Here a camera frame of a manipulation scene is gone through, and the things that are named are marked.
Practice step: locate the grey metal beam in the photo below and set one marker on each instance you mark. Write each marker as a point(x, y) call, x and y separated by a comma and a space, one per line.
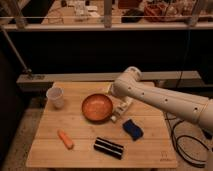
point(168, 79)

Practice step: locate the white remote control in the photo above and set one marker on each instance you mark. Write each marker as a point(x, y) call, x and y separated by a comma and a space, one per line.
point(121, 108)

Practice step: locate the blue sponge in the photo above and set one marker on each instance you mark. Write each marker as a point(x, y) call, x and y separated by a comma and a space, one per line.
point(132, 129)

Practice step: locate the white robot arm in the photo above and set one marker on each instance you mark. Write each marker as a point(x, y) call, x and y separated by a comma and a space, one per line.
point(195, 109)

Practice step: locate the orange carrot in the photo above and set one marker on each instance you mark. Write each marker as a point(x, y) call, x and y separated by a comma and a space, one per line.
point(66, 140)

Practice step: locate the metal railing frame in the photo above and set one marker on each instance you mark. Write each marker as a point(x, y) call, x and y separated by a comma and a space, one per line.
point(105, 15)

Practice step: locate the orange ceramic bowl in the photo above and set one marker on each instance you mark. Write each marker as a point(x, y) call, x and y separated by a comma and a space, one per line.
point(97, 107)

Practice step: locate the black white striped block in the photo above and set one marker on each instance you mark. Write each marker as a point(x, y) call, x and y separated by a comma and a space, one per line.
point(109, 148)

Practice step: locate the translucent plastic cup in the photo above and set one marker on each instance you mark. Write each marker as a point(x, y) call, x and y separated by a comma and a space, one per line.
point(55, 96)

